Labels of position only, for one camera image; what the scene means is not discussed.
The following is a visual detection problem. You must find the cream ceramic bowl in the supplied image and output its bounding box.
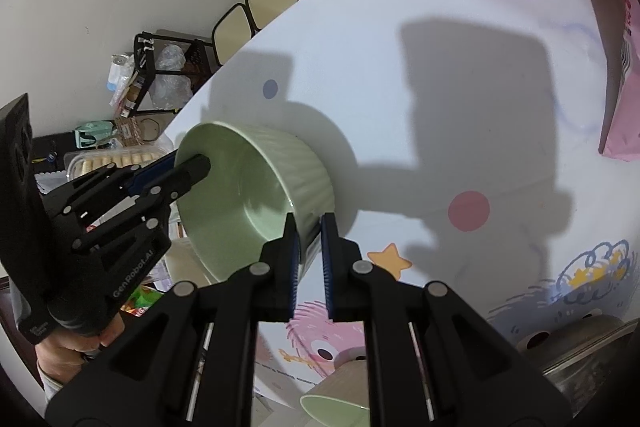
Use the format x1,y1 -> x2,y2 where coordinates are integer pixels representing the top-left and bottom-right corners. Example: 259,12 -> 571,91
309,360 -> 369,409

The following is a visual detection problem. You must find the large green ceramic bowl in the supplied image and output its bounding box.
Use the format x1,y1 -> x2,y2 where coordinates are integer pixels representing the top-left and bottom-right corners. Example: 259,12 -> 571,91
176,121 -> 335,282

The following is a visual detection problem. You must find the large steel bowl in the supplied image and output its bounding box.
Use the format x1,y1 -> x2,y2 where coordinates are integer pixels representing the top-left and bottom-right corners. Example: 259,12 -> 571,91
521,315 -> 638,416

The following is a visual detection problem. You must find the small green ceramic bowl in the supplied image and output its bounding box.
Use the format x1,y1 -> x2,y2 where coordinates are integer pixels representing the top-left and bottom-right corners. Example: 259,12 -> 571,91
299,395 -> 370,427

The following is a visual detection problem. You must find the grey sleeve forearm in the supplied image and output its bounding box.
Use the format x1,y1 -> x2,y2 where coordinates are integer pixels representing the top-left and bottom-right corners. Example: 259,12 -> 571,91
37,365 -> 64,403

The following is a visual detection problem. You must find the left hand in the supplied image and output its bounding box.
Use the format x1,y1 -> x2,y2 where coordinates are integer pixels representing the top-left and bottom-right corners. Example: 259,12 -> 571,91
35,314 -> 125,384

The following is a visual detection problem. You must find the biscuit box white label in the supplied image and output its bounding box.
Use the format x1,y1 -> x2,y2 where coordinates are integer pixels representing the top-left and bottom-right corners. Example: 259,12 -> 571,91
66,145 -> 167,181

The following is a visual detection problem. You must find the green chip bag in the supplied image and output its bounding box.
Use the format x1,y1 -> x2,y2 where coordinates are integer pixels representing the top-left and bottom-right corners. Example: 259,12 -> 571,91
122,285 -> 163,317

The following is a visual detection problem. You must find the cartoon monster tablecloth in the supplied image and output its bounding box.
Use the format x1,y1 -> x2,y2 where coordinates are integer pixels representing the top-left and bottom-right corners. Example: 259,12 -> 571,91
164,0 -> 640,408

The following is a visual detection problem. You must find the pink snack bag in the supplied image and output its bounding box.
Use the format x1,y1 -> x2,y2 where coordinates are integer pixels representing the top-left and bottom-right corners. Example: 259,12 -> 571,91
599,0 -> 639,161

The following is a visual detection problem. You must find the black wire shelf rack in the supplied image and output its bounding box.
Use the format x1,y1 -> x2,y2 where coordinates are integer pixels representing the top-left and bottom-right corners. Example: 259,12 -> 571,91
129,31 -> 219,116

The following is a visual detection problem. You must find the black frame chair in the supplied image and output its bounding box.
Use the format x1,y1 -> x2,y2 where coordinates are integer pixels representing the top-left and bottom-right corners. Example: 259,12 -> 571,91
212,0 -> 299,66

